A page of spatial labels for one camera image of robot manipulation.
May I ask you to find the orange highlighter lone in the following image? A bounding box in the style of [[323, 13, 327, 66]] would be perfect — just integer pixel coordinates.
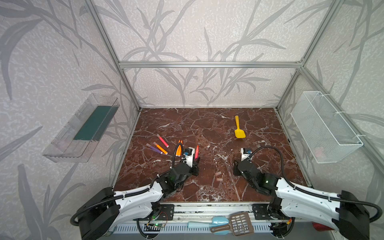
[[153, 142, 168, 155]]

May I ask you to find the pink highlighter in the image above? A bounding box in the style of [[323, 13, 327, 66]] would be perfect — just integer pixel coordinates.
[[195, 145, 199, 160], [157, 134, 169, 148]]

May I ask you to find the purple highlighter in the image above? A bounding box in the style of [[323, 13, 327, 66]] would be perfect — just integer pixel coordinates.
[[146, 144, 163, 155]]

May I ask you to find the orange highlighter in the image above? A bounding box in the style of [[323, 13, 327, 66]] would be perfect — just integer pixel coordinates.
[[176, 145, 181, 157], [177, 140, 183, 157]]

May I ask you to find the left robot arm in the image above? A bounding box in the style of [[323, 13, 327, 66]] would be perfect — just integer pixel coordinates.
[[70, 159, 200, 240]]

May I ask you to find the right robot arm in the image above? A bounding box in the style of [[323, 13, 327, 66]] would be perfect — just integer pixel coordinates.
[[234, 148, 383, 240]]

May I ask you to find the brown slotted litter scoop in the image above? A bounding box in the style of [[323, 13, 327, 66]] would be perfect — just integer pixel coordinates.
[[210, 212, 254, 237]]

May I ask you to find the yellow plastic scoop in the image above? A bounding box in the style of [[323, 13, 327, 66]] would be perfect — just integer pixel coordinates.
[[235, 116, 246, 139]]

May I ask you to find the light blue brush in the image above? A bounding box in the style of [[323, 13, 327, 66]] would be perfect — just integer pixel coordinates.
[[187, 217, 229, 229]]

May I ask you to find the red bottle black nozzle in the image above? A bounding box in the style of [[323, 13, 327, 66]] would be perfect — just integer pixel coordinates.
[[312, 222, 333, 232]]

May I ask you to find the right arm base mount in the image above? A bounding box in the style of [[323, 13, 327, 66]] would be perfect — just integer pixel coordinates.
[[252, 203, 284, 220]]

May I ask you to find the aluminium front rail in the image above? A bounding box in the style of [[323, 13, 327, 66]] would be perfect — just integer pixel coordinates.
[[86, 201, 340, 224]]

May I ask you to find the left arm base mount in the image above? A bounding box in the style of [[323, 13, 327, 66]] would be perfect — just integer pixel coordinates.
[[147, 204, 175, 221]]

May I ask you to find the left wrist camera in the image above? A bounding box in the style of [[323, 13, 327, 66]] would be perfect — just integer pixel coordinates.
[[184, 147, 196, 168]]

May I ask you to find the white wire basket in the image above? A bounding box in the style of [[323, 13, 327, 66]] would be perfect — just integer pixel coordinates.
[[291, 91, 364, 164]]

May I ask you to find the clear plastic wall tray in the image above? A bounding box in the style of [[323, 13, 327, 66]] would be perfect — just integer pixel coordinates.
[[43, 94, 120, 163]]

